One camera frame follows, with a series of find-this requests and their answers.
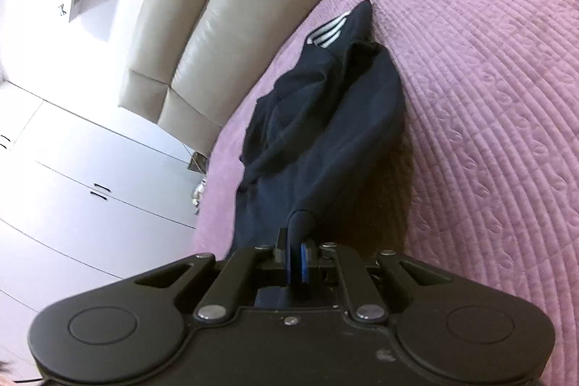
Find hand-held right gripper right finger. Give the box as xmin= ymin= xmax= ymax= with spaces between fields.
xmin=299 ymin=238 xmax=449 ymax=322

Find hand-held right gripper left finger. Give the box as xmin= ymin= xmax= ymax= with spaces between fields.
xmin=135 ymin=227 xmax=299 ymax=321

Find navy hooded jacket white stripes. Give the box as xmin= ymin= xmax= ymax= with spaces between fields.
xmin=228 ymin=0 xmax=406 ymax=264

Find pink quilted blanket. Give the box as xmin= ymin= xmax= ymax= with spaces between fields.
xmin=187 ymin=0 xmax=579 ymax=386

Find white wardrobe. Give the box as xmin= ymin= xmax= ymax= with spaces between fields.
xmin=0 ymin=79 xmax=200 ymax=369

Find beige leather headboard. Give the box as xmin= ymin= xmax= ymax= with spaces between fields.
xmin=118 ymin=0 xmax=403 ymax=157

